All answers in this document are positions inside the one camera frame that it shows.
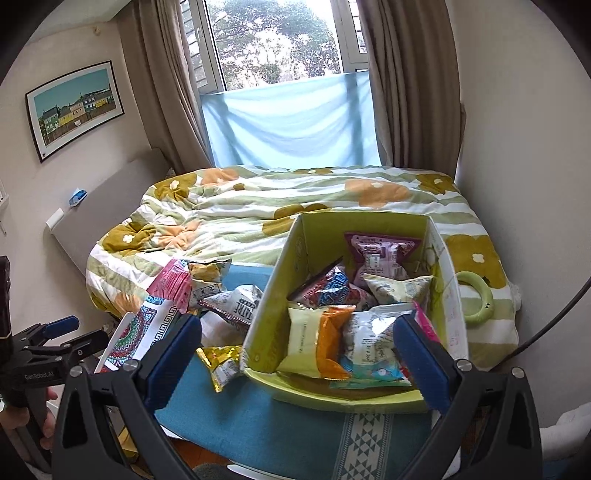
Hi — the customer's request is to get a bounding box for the pale green white snack packet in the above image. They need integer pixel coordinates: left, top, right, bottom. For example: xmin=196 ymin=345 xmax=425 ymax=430
xmin=360 ymin=272 xmax=435 ymax=306

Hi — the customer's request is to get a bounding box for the grey white pyramid snack packet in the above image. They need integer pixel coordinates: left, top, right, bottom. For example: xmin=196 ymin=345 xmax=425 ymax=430
xmin=199 ymin=284 xmax=265 ymax=329

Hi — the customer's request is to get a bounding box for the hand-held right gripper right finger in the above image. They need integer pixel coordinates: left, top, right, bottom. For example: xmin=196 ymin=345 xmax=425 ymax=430
xmin=392 ymin=314 xmax=543 ymax=480

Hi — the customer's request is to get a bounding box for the beige yellow chip packet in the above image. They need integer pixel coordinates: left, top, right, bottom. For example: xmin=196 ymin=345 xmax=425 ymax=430
xmin=185 ymin=258 xmax=232 ymax=303

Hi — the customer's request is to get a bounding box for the red blue snack packet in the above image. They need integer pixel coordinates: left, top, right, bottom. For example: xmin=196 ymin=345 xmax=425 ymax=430
xmin=287 ymin=267 xmax=377 ymax=311

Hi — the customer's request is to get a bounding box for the floral striped blanket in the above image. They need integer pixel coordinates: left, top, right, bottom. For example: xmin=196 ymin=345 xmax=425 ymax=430
xmin=85 ymin=165 xmax=522 ymax=370

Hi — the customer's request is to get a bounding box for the grey headboard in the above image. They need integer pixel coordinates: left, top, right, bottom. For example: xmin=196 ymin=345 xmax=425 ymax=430
xmin=44 ymin=148 xmax=169 ymax=287

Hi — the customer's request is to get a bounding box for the gold yellow snack packet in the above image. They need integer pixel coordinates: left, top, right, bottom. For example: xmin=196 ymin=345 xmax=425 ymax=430
xmin=196 ymin=345 xmax=245 ymax=393

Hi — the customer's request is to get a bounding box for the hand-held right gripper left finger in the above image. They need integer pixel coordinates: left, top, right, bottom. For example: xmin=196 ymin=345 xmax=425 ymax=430
xmin=53 ymin=311 xmax=204 ymax=480

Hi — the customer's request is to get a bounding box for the light blue window cloth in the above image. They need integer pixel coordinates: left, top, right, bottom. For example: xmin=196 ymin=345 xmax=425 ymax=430
xmin=199 ymin=71 xmax=383 ymax=168

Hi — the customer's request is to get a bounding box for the light blue snack packet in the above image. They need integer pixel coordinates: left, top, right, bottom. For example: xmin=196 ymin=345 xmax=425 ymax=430
xmin=329 ymin=362 xmax=413 ymax=388

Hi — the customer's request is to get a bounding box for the person's left hand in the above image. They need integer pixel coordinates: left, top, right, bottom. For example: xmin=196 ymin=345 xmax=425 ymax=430
xmin=0 ymin=389 xmax=59 ymax=439

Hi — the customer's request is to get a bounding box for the brown curtain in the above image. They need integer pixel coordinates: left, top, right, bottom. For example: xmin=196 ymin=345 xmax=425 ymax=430
xmin=120 ymin=0 xmax=215 ymax=174
xmin=358 ymin=0 xmax=467 ymax=185

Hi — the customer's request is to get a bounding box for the pale pink snack packet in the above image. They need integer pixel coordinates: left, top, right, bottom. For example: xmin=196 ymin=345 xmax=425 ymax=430
xmin=413 ymin=302 xmax=441 ymax=344

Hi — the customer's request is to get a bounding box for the green cardboard box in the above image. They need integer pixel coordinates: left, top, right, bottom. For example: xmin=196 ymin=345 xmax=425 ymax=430
xmin=240 ymin=210 xmax=472 ymax=414

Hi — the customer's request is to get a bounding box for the framed wall picture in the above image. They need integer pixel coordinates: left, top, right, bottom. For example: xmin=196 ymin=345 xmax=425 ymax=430
xmin=25 ymin=60 xmax=126 ymax=164

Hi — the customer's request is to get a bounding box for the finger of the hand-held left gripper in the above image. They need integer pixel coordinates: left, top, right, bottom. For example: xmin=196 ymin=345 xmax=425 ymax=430
xmin=21 ymin=315 xmax=80 ymax=346
xmin=55 ymin=329 xmax=112 ymax=366

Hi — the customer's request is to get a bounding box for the magenta snack packet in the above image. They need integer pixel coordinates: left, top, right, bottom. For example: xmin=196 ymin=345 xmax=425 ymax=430
xmin=344 ymin=232 xmax=423 ymax=282

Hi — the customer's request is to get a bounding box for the window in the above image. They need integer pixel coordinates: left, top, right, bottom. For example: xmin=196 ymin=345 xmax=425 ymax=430
xmin=178 ymin=0 xmax=370 ymax=95

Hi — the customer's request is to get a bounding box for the green ring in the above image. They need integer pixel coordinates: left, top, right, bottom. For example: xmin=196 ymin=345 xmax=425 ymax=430
xmin=455 ymin=271 xmax=495 ymax=329

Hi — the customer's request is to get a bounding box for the plain white snack packet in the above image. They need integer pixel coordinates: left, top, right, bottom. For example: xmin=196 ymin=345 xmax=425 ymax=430
xmin=198 ymin=314 xmax=252 ymax=349

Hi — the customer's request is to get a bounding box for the mandala patterned cloth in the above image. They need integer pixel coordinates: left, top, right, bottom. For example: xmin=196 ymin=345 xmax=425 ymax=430
xmin=95 ymin=295 xmax=188 ymax=374

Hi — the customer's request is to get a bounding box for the teal table mat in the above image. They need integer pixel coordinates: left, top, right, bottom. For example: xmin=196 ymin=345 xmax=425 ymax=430
xmin=154 ymin=263 xmax=437 ymax=480

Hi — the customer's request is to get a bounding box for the cream orange snack packet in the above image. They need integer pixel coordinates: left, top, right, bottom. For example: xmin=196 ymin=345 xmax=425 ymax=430
xmin=276 ymin=305 xmax=356 ymax=380

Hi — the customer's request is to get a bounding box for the black lamp stand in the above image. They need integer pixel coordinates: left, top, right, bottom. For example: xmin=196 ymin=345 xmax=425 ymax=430
xmin=499 ymin=277 xmax=591 ymax=365

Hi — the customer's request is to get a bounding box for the pink red-print snack packet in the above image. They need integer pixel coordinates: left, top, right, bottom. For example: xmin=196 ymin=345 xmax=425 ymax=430
xmin=147 ymin=258 xmax=194 ymax=315

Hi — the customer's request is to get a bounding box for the silver white snack packet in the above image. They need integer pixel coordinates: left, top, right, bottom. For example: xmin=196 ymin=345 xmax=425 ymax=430
xmin=339 ymin=305 xmax=416 ymax=372

